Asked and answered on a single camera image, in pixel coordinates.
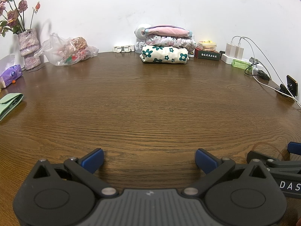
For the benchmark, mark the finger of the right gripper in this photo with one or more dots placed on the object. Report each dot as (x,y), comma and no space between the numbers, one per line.
(294,148)
(271,161)

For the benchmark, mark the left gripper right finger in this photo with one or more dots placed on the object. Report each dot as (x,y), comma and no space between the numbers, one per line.
(216,171)

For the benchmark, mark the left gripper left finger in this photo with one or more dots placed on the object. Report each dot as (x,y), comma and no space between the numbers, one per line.
(83,170)

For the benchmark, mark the cream green-flowered garment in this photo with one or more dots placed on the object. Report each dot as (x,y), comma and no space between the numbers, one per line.
(162,54)

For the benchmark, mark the phone on black stand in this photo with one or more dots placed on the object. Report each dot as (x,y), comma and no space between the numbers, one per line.
(291,89)

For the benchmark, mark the green translucent case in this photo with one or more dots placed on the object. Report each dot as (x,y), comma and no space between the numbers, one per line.
(240,64)

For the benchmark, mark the green fabric pouch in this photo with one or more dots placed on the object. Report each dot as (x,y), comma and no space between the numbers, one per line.
(8,103)

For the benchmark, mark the white power strip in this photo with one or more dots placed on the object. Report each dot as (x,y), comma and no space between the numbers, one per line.
(228,60)

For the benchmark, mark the white charger adapter right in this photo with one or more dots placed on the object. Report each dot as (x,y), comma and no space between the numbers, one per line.
(239,52)

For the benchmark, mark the white charger adapter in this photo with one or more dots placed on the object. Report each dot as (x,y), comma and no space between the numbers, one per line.
(230,50)
(239,52)

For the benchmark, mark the dark gift box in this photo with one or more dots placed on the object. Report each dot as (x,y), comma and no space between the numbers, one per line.
(208,55)

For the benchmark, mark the white charger adapter left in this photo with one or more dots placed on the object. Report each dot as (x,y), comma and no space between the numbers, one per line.
(230,50)

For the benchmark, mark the clear plastic snack bag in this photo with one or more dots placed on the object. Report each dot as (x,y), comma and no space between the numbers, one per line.
(64,52)

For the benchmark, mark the yellow snack box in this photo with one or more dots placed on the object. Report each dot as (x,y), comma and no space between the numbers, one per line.
(207,45)

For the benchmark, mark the white hair clip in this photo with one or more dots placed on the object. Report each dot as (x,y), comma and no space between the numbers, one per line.
(124,49)

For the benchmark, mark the purple floral folded garment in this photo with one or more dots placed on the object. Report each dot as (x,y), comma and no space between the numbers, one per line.
(170,41)

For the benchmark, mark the purple knit vase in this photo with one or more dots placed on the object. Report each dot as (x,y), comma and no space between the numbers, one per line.
(28,45)

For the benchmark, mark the pink folded garment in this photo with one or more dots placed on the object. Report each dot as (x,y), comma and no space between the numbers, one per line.
(168,31)

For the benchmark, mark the white knit plush toy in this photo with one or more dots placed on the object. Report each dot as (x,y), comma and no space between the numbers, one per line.
(140,39)

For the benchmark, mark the dried flower bouquet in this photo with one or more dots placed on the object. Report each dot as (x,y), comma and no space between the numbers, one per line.
(13,18)

